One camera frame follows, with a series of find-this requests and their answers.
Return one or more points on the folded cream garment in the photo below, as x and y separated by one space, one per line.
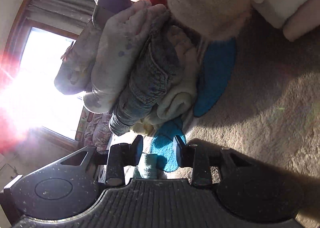
180 100

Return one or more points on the pink rolled cloth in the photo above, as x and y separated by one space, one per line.
305 23

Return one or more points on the wooden framed window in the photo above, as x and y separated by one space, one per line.
45 55

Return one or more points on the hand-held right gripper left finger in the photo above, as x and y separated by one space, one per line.
138 152

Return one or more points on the colourful printed cloth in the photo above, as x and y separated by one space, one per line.
97 128

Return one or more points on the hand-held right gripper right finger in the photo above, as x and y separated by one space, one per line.
178 147

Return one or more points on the folded white dotted garment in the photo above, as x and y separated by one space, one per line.
112 50

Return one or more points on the folded denim jeans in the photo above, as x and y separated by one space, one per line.
150 73

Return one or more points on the folded lavender garment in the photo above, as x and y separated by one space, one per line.
112 1

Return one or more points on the pale teal small cloth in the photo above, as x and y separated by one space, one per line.
150 165

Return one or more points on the folded floral grey garment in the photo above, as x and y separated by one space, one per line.
75 68

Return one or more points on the beige fleece garment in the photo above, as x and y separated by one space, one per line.
207 1

